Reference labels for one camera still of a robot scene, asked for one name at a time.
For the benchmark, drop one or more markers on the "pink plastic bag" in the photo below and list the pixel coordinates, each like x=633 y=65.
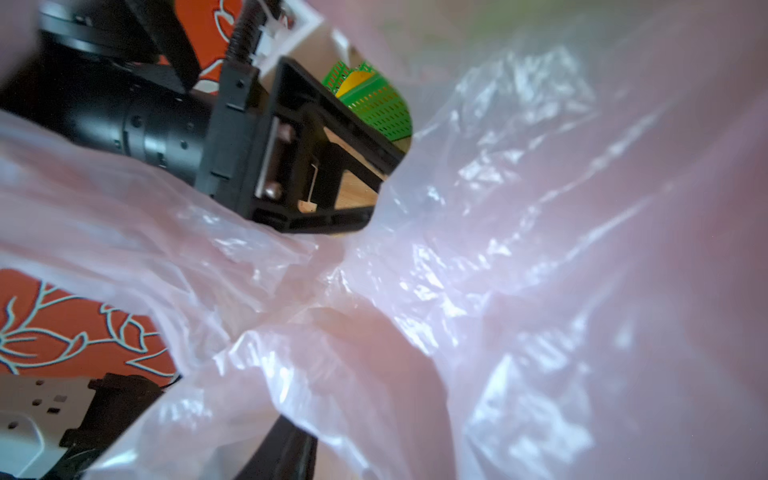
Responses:
x=566 y=277

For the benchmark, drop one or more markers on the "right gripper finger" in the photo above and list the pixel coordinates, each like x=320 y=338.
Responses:
x=286 y=453

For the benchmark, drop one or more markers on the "green plastic basket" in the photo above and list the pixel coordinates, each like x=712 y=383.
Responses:
x=376 y=102

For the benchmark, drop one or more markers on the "yellow banana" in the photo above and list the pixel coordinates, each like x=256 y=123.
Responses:
x=352 y=81

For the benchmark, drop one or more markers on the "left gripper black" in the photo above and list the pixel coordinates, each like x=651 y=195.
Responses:
x=241 y=139

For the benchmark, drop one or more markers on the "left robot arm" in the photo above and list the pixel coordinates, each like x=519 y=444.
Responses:
x=108 y=90

